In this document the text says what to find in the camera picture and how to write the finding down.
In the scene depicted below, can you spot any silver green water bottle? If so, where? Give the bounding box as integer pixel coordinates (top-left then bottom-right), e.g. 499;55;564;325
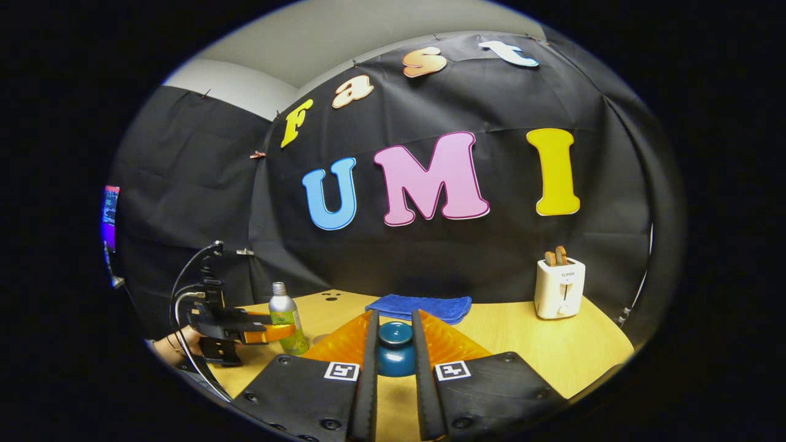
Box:
268;282;309;357

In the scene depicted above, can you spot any blue folded towel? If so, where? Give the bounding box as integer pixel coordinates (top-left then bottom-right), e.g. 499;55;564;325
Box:
365;294;472;325

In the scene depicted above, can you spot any black backdrop cloth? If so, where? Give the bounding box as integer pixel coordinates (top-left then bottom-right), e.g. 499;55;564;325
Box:
107;31;685;351

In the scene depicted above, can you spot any white toaster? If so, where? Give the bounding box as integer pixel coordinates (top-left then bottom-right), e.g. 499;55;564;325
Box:
534;258;586;320

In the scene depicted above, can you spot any white hanging cable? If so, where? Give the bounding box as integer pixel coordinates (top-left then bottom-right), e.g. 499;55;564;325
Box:
617;224;653;326

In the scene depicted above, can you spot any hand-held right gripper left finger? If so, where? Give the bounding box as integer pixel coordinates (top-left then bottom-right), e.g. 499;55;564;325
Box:
230;309;380;442

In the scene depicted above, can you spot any teal teacup lid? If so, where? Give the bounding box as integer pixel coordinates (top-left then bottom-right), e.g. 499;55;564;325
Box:
376;321;417;378

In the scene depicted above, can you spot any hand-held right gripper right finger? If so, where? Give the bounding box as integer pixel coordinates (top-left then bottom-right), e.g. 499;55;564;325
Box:
411;309;569;442

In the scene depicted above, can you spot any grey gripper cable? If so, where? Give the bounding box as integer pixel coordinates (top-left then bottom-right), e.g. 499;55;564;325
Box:
174;291;206;344

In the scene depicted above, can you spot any computer monitor screen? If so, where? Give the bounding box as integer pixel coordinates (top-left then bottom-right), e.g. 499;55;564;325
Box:
101;185;120;252

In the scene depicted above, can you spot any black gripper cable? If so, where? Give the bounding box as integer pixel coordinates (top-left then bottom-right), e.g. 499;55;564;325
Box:
169;242;231;403

